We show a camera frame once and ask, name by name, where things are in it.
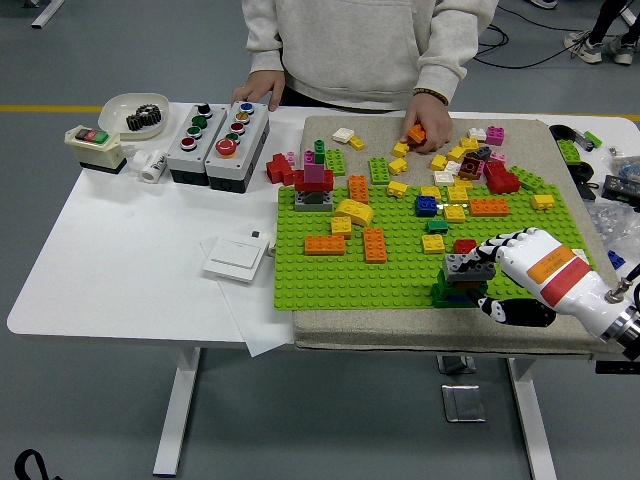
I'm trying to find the yellow curved brick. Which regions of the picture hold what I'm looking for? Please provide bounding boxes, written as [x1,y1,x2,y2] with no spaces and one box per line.
[333,198,376,228]

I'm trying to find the green studded baseplate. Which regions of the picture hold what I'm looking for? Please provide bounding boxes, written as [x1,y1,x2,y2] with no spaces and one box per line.
[272,183,599,312]

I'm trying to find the black gear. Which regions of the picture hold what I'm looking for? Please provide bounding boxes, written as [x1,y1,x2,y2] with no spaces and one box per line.
[125,104,163,133]

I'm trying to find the grey four-button box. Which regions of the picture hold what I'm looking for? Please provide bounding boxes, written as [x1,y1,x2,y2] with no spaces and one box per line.
[165,102,229,188]

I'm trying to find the clear bag blue parts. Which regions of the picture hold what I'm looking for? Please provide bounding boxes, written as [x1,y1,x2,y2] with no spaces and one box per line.
[608,153,640,177]

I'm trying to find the silver black tool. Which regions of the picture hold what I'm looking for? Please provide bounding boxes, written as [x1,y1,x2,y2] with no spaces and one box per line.
[571,128,597,152]

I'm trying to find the red stepped brick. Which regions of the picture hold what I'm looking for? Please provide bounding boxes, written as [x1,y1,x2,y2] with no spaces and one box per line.
[265,153,297,187]

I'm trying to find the red wide brick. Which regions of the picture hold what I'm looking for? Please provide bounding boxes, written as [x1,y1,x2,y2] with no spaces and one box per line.
[294,169,336,194]

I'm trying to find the wooden bead bracelet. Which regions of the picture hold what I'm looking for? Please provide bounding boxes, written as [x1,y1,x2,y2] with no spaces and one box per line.
[413,86,450,108]

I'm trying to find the white table foot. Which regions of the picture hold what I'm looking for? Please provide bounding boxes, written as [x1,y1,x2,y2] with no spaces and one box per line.
[30,0,67,29]

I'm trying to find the white dish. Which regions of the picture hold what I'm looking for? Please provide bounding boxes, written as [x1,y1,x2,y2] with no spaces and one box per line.
[97,92,170,142]

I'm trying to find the brown square brick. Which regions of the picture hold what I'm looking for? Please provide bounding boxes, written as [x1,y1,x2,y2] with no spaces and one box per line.
[458,155,487,181]

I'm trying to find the green long brick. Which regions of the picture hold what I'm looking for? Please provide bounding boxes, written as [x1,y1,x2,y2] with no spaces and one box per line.
[324,148,348,177]
[368,156,393,186]
[508,166,559,194]

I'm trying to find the red rounded brick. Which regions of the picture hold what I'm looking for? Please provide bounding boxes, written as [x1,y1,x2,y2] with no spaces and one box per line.
[487,169,522,195]

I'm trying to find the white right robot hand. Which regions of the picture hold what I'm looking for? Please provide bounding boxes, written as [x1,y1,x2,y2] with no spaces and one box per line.
[464,226,634,336]

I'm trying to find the grey emergency stop box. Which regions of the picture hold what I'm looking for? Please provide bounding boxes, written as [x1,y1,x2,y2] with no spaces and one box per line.
[205,100,272,193]

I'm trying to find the metal floor plate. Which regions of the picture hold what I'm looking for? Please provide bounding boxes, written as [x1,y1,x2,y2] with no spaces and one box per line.
[440,383,488,424]

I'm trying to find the white sneaker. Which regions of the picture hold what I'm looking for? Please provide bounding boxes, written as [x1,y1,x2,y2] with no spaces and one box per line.
[564,30,606,65]
[609,34,639,66]

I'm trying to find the black floor cable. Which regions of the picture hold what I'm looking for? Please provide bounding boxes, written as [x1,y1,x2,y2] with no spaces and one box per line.
[473,22,594,70]

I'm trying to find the grey long brick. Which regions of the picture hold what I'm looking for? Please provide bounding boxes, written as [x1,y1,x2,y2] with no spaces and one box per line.
[443,252,498,283]

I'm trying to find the metal floor box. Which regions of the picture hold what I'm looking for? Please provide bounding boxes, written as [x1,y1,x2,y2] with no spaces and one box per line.
[436,354,479,376]

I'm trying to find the pink tall brick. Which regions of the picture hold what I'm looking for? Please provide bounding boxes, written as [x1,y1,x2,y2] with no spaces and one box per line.
[303,150,327,184]

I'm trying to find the green stacked bricks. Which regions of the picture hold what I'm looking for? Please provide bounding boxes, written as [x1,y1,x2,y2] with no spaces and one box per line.
[430,272,489,309]

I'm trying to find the person's left hand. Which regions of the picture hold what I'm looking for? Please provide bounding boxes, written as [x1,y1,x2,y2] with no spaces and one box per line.
[400,94,455,155]

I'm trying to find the cream switch box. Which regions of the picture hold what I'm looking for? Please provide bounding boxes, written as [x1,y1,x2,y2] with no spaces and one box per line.
[64,124,128,176]

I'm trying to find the black table control panel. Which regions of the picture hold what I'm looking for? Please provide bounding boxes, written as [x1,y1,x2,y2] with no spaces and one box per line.
[594,359,640,374]

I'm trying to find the background person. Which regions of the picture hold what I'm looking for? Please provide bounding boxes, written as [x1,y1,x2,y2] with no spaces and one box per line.
[564,0,640,66]

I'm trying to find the black cable loop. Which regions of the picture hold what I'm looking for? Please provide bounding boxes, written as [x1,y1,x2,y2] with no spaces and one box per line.
[13,448,64,480]

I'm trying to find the white table leg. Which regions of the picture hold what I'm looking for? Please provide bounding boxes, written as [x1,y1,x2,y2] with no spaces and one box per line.
[151,346,204,477]
[503,356,559,480]

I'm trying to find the black electronic box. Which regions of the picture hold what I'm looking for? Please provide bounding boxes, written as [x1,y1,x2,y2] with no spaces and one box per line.
[601,173,640,202]

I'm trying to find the clear plastic bag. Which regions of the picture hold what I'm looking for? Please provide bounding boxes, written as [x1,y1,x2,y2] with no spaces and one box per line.
[585,201,640,261]

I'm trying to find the white wall switch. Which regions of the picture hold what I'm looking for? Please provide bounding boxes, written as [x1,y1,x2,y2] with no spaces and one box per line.
[201,237,267,286]

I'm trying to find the white pipe fitting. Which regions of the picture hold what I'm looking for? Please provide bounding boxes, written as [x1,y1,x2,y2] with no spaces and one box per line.
[131,148,169,184]

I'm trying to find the white paper sheet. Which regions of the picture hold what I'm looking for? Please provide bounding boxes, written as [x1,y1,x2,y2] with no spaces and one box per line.
[198,233,297,359]

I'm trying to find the grey square brick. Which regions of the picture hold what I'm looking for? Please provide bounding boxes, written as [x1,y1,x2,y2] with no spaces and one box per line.
[294,190,335,213]

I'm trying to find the person's right hand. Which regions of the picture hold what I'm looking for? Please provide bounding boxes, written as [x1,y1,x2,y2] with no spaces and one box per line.
[231,68,288,113]

